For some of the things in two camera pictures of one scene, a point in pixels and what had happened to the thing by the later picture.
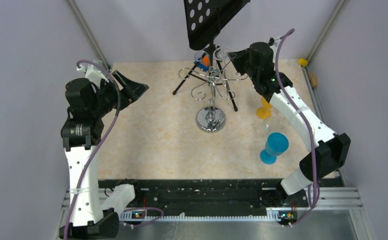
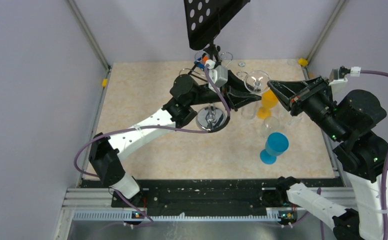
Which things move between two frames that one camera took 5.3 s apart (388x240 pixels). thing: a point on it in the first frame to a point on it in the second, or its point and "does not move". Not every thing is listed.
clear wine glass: x=270 y=124 does not move
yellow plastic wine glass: x=264 y=112 does not move
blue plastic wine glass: x=276 y=144 does not move
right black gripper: x=236 y=58 to x=292 y=94
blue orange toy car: x=203 y=63 does not move
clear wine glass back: x=220 y=54 to x=256 y=81
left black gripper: x=131 y=91 to x=236 y=93
